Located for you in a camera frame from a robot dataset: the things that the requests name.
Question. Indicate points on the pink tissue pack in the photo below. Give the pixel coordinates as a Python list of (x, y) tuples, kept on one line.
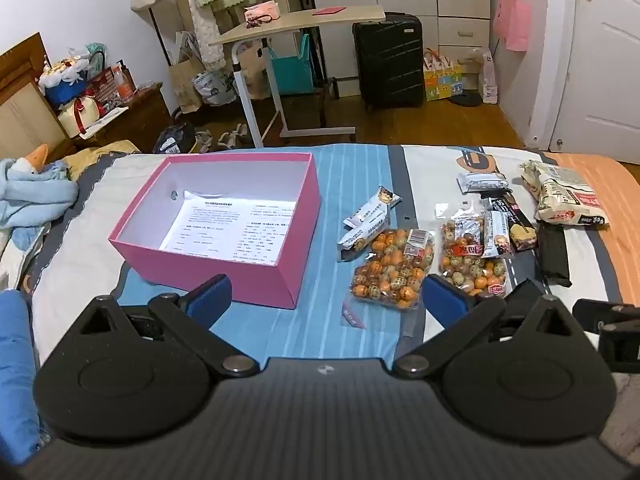
[(261, 10)]

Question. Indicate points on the blue plush blanket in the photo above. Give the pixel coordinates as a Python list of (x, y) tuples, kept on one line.
[(35, 190)]

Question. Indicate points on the pink hanging bag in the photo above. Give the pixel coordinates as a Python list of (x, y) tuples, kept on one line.
[(515, 22)]

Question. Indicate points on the black slippers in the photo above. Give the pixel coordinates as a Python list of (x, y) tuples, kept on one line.
[(465, 100)]

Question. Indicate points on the wooden headboard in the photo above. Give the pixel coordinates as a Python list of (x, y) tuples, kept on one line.
[(25, 110)]

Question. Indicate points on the red booklet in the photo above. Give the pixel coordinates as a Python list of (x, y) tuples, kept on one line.
[(329, 10)]

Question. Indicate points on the small white snack packet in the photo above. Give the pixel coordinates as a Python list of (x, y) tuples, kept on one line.
[(497, 235)]

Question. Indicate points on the yellow pillow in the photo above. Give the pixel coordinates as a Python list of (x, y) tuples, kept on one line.
[(90, 157)]

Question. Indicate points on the black flat packet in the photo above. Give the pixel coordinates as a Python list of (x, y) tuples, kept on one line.
[(554, 255)]

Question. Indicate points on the plush bouquet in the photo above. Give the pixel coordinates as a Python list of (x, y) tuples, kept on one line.
[(62, 77)]

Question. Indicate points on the pink cardboard box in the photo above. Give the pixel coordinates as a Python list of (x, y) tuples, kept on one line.
[(240, 280)]

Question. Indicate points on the large noodle bag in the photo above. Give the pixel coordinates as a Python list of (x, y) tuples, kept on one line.
[(565, 195)]

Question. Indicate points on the wooden nightstand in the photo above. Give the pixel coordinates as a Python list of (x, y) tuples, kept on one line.
[(140, 120)]

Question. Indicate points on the clear bag of orange balls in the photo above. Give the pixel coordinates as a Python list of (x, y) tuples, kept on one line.
[(470, 265), (390, 275)]

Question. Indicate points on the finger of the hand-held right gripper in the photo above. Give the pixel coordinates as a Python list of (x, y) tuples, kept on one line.
[(605, 314), (622, 350)]

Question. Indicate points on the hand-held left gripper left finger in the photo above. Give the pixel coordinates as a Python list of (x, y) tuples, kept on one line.
[(210, 296)]

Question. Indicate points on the white plastic package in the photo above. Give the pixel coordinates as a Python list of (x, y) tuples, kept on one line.
[(489, 80)]

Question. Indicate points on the dark cookie packet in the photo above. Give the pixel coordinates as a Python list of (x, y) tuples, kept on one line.
[(520, 225)]

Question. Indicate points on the grey white snack bar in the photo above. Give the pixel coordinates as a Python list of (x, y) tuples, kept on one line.
[(482, 182)]

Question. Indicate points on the cream bag with red ribbon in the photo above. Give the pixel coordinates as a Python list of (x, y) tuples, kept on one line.
[(80, 117)]

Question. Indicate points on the blue cloth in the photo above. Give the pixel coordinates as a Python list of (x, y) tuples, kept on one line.
[(15, 370)]

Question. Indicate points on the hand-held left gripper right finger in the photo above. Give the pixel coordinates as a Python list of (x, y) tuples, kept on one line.
[(445, 302)]

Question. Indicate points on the brown paper bag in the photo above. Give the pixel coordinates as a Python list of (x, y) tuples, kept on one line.
[(187, 85)]

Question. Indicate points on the adjustable side table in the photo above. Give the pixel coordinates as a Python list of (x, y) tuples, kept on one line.
[(300, 22)]

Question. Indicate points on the white shoes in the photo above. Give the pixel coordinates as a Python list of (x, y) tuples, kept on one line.
[(225, 137)]

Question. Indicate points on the black plastic bag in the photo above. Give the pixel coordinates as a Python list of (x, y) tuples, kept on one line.
[(172, 140)]

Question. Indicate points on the orange bottle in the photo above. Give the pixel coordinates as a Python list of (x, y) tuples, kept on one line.
[(125, 87)]

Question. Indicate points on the printed paper sheet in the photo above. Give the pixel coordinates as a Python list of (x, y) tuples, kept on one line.
[(225, 230)]

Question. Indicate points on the white patterned bag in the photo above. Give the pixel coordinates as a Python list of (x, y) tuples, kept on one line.
[(215, 87)]

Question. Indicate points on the colourful gift bag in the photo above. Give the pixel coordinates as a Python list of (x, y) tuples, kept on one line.
[(442, 82)]

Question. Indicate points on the black suitcase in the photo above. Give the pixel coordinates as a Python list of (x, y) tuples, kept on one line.
[(387, 62)]

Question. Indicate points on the teal shopping bag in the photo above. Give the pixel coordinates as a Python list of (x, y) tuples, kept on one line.
[(290, 72)]

